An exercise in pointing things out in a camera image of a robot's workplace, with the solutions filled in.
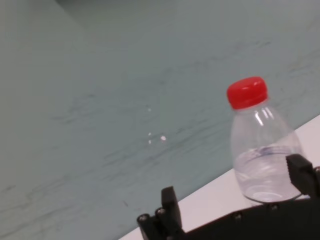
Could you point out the clear red-capped water bottle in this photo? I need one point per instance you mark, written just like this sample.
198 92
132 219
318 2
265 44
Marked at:
260 150

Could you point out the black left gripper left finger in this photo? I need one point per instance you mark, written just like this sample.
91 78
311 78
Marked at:
170 215

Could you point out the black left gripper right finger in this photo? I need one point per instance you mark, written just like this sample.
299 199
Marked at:
302 175

